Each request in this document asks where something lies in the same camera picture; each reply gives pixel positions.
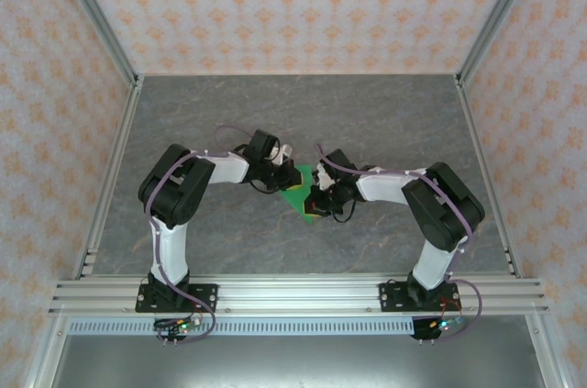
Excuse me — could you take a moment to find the green square paper sheet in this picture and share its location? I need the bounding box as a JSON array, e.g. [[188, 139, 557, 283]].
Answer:
[[279, 162, 323, 227]]

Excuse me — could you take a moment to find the grey metal shelf panel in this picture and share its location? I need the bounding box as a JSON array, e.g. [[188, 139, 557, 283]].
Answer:
[[50, 335, 547, 388]]

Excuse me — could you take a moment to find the left gripper thin black wire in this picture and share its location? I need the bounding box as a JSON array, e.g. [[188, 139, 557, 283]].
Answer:
[[247, 180, 276, 196]]

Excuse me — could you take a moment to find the gripper thin black wire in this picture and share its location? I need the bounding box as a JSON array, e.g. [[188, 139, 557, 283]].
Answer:
[[330, 202, 359, 225], [247, 180, 276, 196]]

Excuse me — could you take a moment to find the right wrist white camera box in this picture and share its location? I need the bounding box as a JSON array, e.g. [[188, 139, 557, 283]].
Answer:
[[314, 164, 338, 190]]

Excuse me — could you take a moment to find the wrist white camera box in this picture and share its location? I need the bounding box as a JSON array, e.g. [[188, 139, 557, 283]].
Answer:
[[270, 143, 295, 165], [314, 164, 338, 190]]

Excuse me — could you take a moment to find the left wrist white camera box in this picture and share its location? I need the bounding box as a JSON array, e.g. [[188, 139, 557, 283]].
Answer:
[[270, 143, 295, 165]]

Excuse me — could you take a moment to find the right gripper thin black wire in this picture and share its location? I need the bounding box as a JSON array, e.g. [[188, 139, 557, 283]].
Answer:
[[330, 202, 359, 225]]

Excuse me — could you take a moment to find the aluminium mounting rail beam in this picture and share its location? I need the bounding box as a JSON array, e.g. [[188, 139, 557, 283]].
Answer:
[[48, 275, 550, 316]]

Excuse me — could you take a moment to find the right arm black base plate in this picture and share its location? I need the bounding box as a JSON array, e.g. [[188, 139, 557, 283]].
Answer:
[[378, 282, 461, 314]]

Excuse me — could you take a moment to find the slotted grey cable duct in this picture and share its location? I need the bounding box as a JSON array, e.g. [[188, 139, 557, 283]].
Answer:
[[67, 318, 416, 338]]

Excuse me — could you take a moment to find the aluminium table side rail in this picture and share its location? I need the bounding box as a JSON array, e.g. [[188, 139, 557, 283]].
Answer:
[[453, 75, 524, 279], [72, 75, 146, 279]]

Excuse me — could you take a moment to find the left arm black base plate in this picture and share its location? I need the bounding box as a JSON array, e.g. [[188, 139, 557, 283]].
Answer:
[[134, 283, 219, 314]]

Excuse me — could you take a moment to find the aluminium frame post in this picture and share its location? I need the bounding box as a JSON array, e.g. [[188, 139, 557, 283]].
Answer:
[[48, 0, 141, 89], [453, 0, 549, 86]]

